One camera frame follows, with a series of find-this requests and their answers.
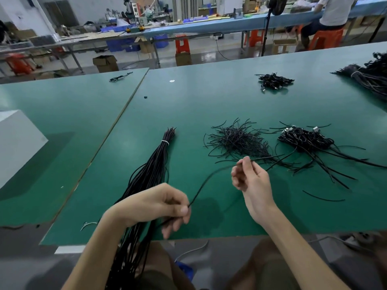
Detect large heap of black cables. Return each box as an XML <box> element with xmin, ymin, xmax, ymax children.
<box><xmin>333</xmin><ymin>52</ymin><xmax>387</xmax><ymax>100</ymax></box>

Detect loose black wire tie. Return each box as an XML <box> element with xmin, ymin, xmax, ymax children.
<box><xmin>302</xmin><ymin>190</ymin><xmax>347</xmax><ymax>203</ymax></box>

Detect long blue workbench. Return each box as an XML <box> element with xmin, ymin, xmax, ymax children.
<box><xmin>103</xmin><ymin>4</ymin><xmax>387</xmax><ymax>37</ymax></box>

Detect large white box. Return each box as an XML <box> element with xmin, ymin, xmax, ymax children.
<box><xmin>0</xmin><ymin>110</ymin><xmax>48</xmax><ymax>190</ymax></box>

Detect small cardboard box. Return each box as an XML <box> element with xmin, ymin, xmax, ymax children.
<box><xmin>175</xmin><ymin>52</ymin><xmax>192</xmax><ymax>66</ymax></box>

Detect person's left hand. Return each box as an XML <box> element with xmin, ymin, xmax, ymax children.
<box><xmin>108</xmin><ymin>183</ymin><xmax>192</xmax><ymax>239</ymax></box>

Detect long black cable bundle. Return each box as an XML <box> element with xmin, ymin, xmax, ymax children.
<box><xmin>106</xmin><ymin>128</ymin><xmax>177</xmax><ymax>290</ymax></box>

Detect open cardboard box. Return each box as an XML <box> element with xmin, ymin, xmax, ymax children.
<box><xmin>92</xmin><ymin>55</ymin><xmax>119</xmax><ymax>73</ymax></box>

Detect person's brown shorts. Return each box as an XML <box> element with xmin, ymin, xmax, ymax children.
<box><xmin>136</xmin><ymin>241</ymin><xmax>194</xmax><ymax>290</ymax></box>

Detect orange plastic stool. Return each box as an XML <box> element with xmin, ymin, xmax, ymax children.
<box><xmin>248</xmin><ymin>30</ymin><xmax>264</xmax><ymax>48</ymax></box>
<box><xmin>6</xmin><ymin>54</ymin><xmax>34</xmax><ymax>76</ymax></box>
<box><xmin>308</xmin><ymin>29</ymin><xmax>344</xmax><ymax>51</ymax></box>

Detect small cable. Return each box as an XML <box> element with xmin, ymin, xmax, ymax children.
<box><xmin>109</xmin><ymin>72</ymin><xmax>134</xmax><ymax>83</ymax></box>

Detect red plastic stool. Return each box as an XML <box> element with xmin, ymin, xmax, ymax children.
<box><xmin>175</xmin><ymin>35</ymin><xmax>191</xmax><ymax>55</ymax></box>

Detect person's right hand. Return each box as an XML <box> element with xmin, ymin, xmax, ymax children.
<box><xmin>231</xmin><ymin>156</ymin><xmax>279</xmax><ymax>226</ymax></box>

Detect black fan on stand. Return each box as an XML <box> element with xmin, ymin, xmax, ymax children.
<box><xmin>260</xmin><ymin>0</ymin><xmax>289</xmax><ymax>57</ymax></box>

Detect small pile of knotted cables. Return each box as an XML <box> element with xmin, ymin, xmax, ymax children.
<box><xmin>255</xmin><ymin>73</ymin><xmax>295</xmax><ymax>92</ymax></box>

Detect person's left forearm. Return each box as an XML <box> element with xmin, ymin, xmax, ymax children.
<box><xmin>62</xmin><ymin>211</ymin><xmax>131</xmax><ymax>290</ymax></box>

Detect black tripod stand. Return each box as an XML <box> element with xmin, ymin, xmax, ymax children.
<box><xmin>369</xmin><ymin>15</ymin><xmax>387</xmax><ymax>43</ymax></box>

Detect blue plastic item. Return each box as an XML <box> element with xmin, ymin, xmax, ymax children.
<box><xmin>177</xmin><ymin>261</ymin><xmax>196</xmax><ymax>282</ymax></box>

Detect pile of black wire ties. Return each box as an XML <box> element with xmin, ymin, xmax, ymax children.
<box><xmin>204</xmin><ymin>119</ymin><xmax>273</xmax><ymax>164</ymax></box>

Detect person's right forearm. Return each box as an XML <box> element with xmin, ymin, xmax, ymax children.
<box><xmin>260</xmin><ymin>207</ymin><xmax>352</xmax><ymax>290</ymax></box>

